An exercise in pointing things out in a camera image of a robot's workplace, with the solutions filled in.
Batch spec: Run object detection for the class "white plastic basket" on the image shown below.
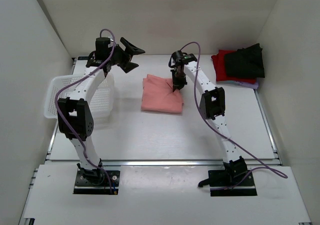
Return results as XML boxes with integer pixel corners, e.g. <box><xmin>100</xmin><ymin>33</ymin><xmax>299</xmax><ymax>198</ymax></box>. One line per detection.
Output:
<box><xmin>43</xmin><ymin>73</ymin><xmax>115</xmax><ymax>123</ymax></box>

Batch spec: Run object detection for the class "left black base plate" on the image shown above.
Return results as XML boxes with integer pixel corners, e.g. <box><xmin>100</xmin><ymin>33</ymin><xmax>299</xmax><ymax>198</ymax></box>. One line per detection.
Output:
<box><xmin>73</xmin><ymin>169</ymin><xmax>121</xmax><ymax>196</ymax></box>

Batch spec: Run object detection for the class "aluminium rail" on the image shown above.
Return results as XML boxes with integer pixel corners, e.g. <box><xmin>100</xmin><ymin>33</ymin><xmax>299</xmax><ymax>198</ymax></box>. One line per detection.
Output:
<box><xmin>44</xmin><ymin>152</ymin><xmax>282</xmax><ymax>167</ymax></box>

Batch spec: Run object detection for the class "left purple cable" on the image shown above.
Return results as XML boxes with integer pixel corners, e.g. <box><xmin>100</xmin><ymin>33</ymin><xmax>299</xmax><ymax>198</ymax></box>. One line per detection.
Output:
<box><xmin>56</xmin><ymin>28</ymin><xmax>118</xmax><ymax>195</ymax></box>

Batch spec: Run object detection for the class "pink t shirt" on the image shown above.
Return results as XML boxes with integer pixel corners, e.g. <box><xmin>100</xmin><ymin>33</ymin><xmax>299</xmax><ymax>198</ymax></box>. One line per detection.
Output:
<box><xmin>141</xmin><ymin>74</ymin><xmax>184</xmax><ymax>115</ymax></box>

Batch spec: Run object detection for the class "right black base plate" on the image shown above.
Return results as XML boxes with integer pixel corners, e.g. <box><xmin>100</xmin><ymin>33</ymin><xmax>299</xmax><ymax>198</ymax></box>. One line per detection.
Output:
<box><xmin>208</xmin><ymin>170</ymin><xmax>258</xmax><ymax>198</ymax></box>

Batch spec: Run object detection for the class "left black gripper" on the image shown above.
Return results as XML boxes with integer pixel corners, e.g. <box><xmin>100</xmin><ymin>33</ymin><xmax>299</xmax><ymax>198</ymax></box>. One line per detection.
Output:
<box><xmin>109</xmin><ymin>37</ymin><xmax>146</xmax><ymax>73</ymax></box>

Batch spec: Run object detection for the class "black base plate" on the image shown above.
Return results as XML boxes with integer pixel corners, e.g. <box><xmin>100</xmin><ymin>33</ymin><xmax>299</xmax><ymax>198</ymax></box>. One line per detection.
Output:
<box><xmin>208</xmin><ymin>170</ymin><xmax>258</xmax><ymax>198</ymax></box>
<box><xmin>73</xmin><ymin>169</ymin><xmax>121</xmax><ymax>196</ymax></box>

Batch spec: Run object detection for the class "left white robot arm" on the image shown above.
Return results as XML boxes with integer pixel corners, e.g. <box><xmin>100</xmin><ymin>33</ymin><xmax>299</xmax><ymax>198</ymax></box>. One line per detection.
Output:
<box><xmin>55</xmin><ymin>36</ymin><xmax>145</xmax><ymax>187</ymax></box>

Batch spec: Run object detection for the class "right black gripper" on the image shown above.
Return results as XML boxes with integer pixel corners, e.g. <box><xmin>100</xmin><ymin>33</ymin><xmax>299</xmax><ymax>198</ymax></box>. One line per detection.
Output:
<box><xmin>171</xmin><ymin>70</ymin><xmax>188</xmax><ymax>94</ymax></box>

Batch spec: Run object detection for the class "red folded t shirt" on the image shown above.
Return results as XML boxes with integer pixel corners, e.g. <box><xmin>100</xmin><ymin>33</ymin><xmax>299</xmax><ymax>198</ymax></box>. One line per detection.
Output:
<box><xmin>211</xmin><ymin>49</ymin><xmax>257</xmax><ymax>85</ymax></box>

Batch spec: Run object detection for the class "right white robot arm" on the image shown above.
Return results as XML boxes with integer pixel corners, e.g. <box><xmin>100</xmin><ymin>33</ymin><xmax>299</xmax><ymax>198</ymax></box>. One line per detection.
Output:
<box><xmin>168</xmin><ymin>50</ymin><xmax>248</xmax><ymax>190</ymax></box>

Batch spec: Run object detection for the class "lavender folded t shirt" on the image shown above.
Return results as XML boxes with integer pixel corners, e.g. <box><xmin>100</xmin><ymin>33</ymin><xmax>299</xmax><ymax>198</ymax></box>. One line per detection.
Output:
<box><xmin>234</xmin><ymin>81</ymin><xmax>259</xmax><ymax>90</ymax></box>

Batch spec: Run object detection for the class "black folded t shirt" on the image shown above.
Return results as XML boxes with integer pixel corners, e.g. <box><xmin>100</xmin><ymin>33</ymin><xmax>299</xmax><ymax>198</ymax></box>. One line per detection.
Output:
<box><xmin>224</xmin><ymin>43</ymin><xmax>265</xmax><ymax>79</ymax></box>

